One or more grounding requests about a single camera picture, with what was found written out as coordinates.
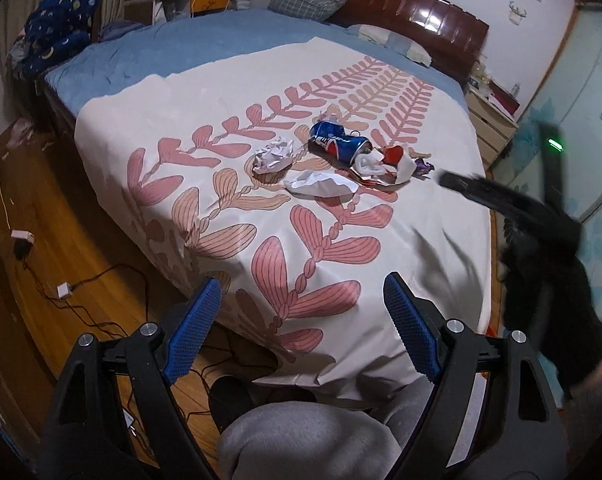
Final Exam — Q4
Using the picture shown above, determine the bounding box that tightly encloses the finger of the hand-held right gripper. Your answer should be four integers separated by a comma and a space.
438, 170, 583, 257

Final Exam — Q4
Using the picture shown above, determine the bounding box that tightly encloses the blue bedsheet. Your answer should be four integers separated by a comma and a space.
45, 7, 469, 111

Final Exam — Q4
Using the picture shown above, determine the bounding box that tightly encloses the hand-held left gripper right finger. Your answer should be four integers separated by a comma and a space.
382, 272, 570, 480

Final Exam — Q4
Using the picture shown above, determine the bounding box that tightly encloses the navy moon print cloth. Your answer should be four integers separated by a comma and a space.
17, 0, 104, 81

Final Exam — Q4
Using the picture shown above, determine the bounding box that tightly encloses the black shoe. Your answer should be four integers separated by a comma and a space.
208, 376, 256, 435

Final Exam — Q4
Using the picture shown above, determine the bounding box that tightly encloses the crushed blue soda can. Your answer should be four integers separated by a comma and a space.
307, 121, 373, 165

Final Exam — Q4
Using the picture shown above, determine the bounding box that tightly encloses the red and white wrapper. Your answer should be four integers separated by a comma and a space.
377, 144, 423, 186

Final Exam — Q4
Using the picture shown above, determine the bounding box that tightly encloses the person's right forearm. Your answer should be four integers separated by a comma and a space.
561, 342, 602, 467

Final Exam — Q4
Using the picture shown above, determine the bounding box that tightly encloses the person's grey trouser leg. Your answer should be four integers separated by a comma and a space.
217, 375, 434, 480

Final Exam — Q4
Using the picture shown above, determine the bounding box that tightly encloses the blue floral wardrobe door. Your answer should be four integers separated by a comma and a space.
490, 5, 602, 291

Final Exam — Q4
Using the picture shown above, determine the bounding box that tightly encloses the grey purple cloth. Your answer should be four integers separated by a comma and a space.
100, 21, 148, 42

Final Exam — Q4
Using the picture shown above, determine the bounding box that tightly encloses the leaf printed white blanket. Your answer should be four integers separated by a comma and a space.
73, 37, 497, 403

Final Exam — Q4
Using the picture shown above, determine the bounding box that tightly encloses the white cable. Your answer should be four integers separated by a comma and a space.
0, 157, 14, 233

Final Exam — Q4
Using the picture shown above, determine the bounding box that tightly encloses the pale pillow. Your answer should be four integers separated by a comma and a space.
346, 24, 432, 66

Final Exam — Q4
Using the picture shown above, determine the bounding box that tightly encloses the black cable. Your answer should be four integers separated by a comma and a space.
26, 259, 279, 441

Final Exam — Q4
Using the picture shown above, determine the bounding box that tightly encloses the small white tissue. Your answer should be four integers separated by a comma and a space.
357, 152, 388, 179

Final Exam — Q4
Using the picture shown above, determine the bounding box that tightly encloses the white paper ball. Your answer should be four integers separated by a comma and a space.
252, 137, 307, 175

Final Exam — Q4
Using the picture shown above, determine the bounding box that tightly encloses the red item on nightstand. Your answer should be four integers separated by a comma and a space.
487, 91, 521, 114

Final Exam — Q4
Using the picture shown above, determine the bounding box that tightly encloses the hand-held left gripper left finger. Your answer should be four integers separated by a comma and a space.
38, 276, 223, 480

